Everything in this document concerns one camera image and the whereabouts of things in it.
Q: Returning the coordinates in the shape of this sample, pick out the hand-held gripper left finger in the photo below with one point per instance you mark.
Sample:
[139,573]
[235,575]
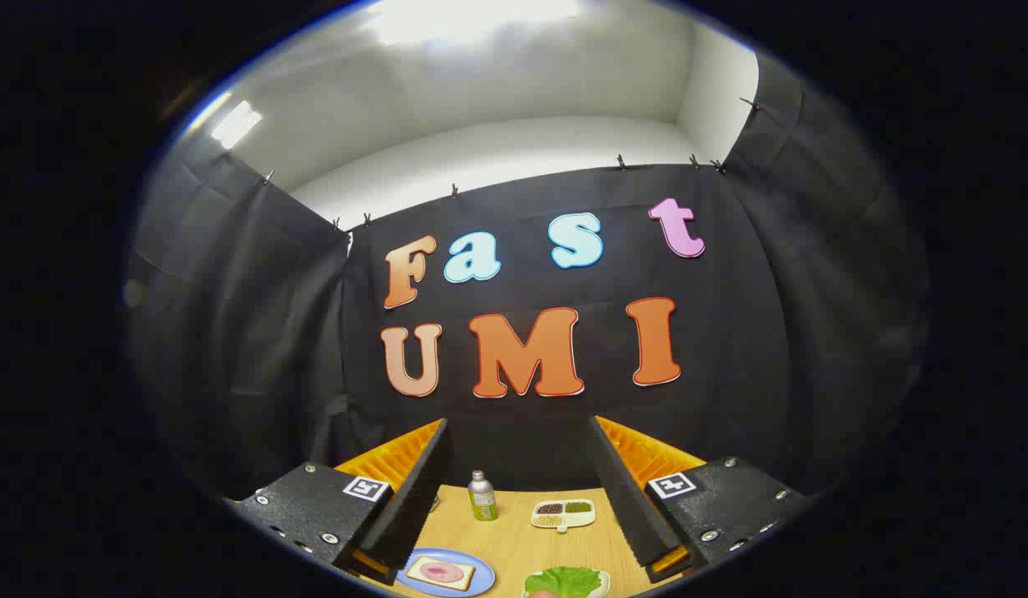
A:
[414,490]

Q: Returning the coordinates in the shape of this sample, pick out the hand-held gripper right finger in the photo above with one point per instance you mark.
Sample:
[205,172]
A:
[626,490]

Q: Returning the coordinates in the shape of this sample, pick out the green lettuce leaf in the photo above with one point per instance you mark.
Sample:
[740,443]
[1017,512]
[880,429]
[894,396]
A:
[564,581]

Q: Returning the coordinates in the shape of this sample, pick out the pile of green beans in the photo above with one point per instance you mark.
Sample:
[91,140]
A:
[578,507]

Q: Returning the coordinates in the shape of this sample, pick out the white divided tray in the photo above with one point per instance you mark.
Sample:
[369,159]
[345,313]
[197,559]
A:
[579,520]

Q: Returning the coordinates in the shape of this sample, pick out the silver bottle with green label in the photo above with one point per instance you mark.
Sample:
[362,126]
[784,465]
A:
[482,496]

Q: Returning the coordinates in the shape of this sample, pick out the pile of dark beans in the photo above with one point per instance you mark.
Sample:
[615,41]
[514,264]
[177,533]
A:
[550,508]

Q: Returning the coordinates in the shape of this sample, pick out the pile of yellow beans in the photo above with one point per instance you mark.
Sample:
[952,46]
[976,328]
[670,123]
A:
[548,521]

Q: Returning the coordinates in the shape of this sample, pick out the white bread slice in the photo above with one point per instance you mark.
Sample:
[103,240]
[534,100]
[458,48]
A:
[416,575]

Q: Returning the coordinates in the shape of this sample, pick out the pink ham slice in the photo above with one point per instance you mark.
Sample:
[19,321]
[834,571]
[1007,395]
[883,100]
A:
[442,572]

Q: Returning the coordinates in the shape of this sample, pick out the white rounded plate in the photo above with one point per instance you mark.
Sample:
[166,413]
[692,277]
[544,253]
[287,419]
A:
[605,584]

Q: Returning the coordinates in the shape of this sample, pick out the blue plate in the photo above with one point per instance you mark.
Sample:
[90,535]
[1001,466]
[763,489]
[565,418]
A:
[482,577]

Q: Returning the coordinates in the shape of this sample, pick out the black backdrop cloth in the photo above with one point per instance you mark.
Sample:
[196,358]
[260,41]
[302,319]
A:
[273,332]

